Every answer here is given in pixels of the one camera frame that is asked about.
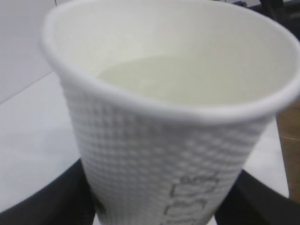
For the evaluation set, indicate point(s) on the white paper cup green logo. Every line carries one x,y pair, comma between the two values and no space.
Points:
167,99

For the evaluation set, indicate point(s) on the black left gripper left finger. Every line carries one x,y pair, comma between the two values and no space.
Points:
65,201

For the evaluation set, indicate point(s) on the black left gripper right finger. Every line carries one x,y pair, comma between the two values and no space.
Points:
250,202

